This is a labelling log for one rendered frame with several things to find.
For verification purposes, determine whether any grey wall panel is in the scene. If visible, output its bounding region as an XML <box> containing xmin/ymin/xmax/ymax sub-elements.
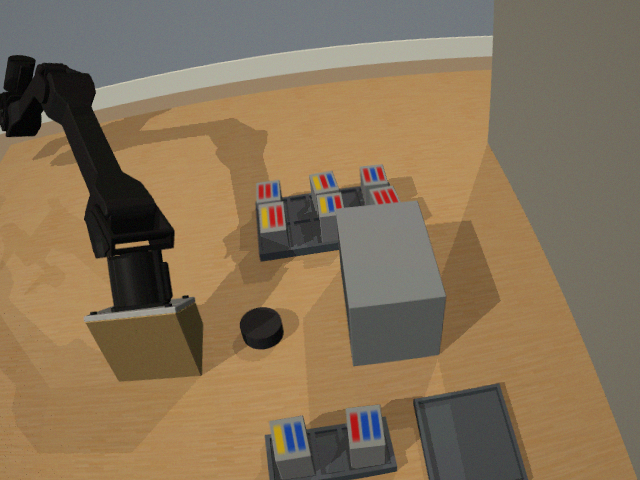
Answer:
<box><xmin>487</xmin><ymin>0</ymin><xmax>640</xmax><ymax>480</ymax></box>

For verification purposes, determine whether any black short cylinder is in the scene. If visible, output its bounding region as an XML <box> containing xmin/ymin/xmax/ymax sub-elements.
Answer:
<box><xmin>240</xmin><ymin>307</ymin><xmax>284</xmax><ymax>350</ymax></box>

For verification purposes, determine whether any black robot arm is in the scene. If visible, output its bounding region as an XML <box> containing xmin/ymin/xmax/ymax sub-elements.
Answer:
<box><xmin>0</xmin><ymin>55</ymin><xmax>175</xmax><ymax>313</ymax></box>

